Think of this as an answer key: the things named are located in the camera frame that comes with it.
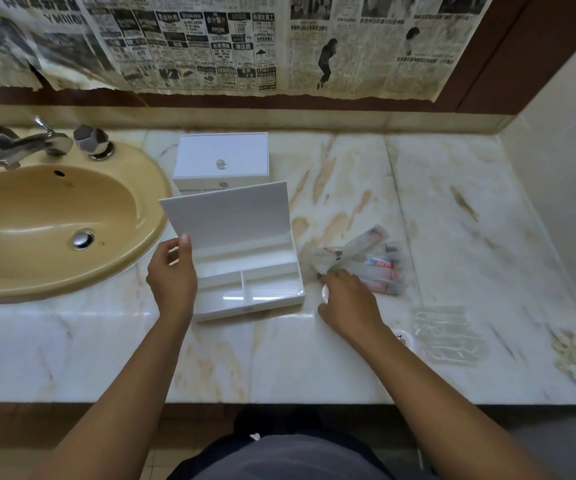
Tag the person's right hand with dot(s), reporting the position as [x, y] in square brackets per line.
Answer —
[350, 307]

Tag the person's left hand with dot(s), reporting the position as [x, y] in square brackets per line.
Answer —
[170, 282]

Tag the person's left thumb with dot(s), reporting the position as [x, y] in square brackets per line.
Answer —
[186, 249]

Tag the person's right thumb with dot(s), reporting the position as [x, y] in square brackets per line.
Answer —
[327, 312]

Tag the white organizer box with lid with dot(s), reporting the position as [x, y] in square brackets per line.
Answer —
[228, 219]

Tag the clear plastic bag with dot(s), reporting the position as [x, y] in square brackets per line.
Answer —
[353, 252]

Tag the person's right forearm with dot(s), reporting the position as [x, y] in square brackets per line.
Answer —
[438, 409]

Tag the person's left forearm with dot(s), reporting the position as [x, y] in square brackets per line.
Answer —
[128, 394]

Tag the small clear round cap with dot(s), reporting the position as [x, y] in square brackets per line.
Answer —
[324, 292]

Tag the red white toothpaste tube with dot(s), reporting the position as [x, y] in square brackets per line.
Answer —
[381, 264]

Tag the chrome sink drain stopper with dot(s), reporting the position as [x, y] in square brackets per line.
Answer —
[83, 239]

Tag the white closed box clear knob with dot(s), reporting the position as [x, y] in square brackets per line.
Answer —
[218, 150]

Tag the clear packet of floss picks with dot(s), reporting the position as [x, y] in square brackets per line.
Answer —
[448, 337]

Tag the person's dark grey clothing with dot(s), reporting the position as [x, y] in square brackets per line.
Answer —
[288, 454]

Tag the yellow ceramic sink basin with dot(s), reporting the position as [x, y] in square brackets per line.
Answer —
[28, 214]

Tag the chrome faucet spout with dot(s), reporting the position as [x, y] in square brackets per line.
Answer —
[38, 142]

